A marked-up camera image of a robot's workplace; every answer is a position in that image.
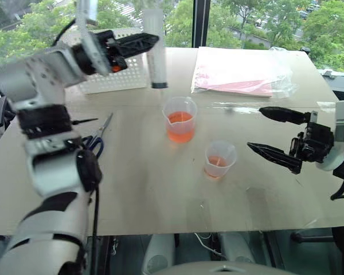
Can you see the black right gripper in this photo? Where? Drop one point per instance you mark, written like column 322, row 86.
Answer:
column 314, row 143

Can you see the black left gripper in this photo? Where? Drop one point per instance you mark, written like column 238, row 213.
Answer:
column 110, row 51

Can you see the clear plastic syringe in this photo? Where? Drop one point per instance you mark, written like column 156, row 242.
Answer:
column 158, row 66

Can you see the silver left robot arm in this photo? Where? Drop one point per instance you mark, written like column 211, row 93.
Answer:
column 50, row 169

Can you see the small beaker with red liquid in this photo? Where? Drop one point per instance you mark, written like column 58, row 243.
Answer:
column 219, row 163

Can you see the large beaker with red liquid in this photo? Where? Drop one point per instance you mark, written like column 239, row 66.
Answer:
column 180, row 123

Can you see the white perforated tray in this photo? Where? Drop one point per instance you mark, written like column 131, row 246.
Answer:
column 123, row 77

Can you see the clear bag with pink paper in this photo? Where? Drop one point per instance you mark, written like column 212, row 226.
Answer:
column 235, row 74

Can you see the small black box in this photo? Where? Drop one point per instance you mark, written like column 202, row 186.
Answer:
column 328, row 72

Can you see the black screwdriver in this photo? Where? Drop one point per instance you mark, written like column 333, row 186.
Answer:
column 84, row 121

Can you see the black chair base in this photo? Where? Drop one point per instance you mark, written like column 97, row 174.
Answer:
column 312, row 237

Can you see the white robot leg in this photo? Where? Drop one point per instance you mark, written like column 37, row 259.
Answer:
column 158, row 255
column 236, row 247

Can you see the grey rounded robot body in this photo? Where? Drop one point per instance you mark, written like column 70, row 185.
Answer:
column 226, row 269

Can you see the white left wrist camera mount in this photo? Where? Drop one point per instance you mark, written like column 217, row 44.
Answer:
column 89, row 48

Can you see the dark window frame post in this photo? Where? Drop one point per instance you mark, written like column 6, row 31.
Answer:
column 202, row 23

